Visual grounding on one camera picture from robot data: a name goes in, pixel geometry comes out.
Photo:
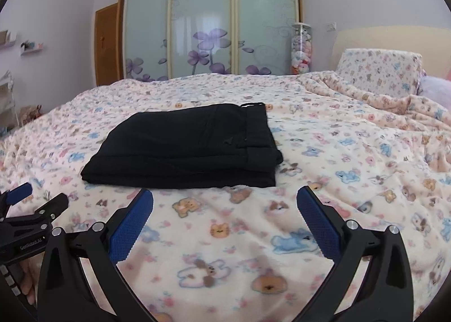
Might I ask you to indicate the clear tube of plush toys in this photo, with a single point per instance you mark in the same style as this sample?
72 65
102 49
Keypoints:
301 50

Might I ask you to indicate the white wall shelf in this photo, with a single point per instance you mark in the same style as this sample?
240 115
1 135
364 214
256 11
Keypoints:
7 41
32 47

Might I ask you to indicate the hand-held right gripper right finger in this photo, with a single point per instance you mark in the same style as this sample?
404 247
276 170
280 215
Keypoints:
319 223

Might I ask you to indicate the wardrobe with floral glass doors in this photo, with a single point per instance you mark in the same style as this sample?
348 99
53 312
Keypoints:
204 1

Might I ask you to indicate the person's left hand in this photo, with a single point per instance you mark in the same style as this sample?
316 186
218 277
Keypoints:
30 281

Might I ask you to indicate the brown plush toy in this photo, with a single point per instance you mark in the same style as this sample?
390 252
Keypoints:
30 113

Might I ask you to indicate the wooden door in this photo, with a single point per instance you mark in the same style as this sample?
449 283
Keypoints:
105 47

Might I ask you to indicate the printed pillow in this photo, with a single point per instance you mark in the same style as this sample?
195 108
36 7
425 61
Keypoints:
380 68

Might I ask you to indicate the purple pillow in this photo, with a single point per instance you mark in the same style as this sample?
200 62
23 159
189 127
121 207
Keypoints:
437 91

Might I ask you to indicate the black pants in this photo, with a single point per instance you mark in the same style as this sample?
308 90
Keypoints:
183 145

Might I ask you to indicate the white wall socket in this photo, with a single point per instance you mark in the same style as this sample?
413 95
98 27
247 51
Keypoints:
331 26

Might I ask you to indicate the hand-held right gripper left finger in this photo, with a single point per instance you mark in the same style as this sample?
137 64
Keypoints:
130 227

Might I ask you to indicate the printed fleece blanket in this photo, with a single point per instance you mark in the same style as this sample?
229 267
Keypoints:
246 237

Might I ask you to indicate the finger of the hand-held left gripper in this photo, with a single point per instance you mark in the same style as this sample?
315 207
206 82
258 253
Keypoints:
53 204
19 192

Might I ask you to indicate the beige bed headboard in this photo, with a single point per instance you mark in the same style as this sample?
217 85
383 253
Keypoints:
387 38

